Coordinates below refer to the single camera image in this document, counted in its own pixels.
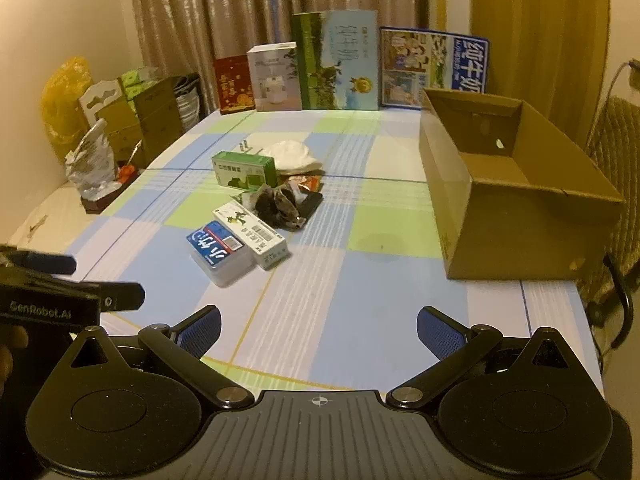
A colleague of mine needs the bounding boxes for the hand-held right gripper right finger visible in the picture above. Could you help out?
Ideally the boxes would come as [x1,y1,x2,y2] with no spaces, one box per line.
[386,306,577,410]

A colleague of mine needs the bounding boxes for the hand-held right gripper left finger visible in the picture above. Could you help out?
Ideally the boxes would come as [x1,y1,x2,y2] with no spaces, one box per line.
[62,305,256,411]

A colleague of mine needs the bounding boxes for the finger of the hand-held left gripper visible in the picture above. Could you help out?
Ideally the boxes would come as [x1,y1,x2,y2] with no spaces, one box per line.
[0,246,77,275]
[97,282,146,311]

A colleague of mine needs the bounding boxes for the green medicine box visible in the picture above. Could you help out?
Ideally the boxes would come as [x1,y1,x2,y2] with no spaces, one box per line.
[211,151,277,189]

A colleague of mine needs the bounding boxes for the red snack packet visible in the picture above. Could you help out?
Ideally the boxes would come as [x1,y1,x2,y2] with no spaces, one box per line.
[289,175,324,194]

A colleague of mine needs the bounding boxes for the person's left hand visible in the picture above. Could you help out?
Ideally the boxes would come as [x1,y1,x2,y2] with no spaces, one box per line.
[0,326,29,396]

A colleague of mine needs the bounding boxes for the blue tissue packet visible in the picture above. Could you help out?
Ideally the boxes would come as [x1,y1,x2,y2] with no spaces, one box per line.
[187,220,253,288]

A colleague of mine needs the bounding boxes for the dark wooden box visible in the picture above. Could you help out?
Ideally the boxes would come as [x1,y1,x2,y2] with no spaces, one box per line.
[81,191,122,214]

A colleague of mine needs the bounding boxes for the long white medicine box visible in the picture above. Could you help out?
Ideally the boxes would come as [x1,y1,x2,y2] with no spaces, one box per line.
[212,202,290,271]

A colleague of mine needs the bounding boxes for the silver foil bag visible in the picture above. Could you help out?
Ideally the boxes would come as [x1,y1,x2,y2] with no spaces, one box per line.
[65,117,123,202]

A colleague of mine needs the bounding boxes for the checked tablecloth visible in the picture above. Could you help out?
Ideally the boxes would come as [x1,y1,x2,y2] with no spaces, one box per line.
[65,107,601,392]

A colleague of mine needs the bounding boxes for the dark crumpled wrapper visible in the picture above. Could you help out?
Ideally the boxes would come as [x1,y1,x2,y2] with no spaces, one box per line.
[249,185,309,232]

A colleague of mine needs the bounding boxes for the yellow plastic bag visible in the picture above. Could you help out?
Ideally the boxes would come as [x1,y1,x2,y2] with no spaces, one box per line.
[40,56,96,166]

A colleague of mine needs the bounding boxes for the brown cardboard box with items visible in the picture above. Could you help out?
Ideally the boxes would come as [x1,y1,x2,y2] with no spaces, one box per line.
[77,80,143,161]

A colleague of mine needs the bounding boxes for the black pouch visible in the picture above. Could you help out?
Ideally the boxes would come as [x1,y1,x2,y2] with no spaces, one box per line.
[299,192,324,217]

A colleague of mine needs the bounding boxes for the closed brown cardboard box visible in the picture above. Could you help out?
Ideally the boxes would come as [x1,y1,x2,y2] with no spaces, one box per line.
[132,77,186,168]

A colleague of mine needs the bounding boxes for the white knit hat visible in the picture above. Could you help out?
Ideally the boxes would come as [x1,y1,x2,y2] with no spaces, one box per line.
[260,140,325,176]

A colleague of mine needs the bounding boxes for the green tissue packs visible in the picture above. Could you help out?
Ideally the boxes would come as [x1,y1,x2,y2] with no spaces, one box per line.
[121,66,161,102]

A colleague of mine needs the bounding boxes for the red gift box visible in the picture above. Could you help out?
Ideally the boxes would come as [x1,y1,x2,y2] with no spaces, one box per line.
[212,55,256,116]

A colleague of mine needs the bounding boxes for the white humidifier box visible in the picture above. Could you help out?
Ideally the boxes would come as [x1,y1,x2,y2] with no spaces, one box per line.
[246,42,303,112]

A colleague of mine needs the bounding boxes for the blue milk carton box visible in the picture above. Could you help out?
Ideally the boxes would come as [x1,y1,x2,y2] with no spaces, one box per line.
[378,27,491,109]

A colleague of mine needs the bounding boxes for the woven chair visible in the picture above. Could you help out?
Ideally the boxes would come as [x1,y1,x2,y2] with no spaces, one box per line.
[580,95,640,356]

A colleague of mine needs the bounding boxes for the green milk carton box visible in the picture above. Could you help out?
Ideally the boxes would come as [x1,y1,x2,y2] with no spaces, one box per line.
[291,10,379,111]

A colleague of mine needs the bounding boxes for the beige curtain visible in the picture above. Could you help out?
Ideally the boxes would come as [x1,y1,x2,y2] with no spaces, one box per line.
[127,0,431,121]

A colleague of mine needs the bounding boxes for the yellow wooden door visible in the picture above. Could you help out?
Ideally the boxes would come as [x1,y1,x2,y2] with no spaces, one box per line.
[470,0,607,128]

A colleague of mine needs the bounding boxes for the thin cable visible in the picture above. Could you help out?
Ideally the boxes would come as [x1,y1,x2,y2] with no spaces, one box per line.
[606,59,640,92]

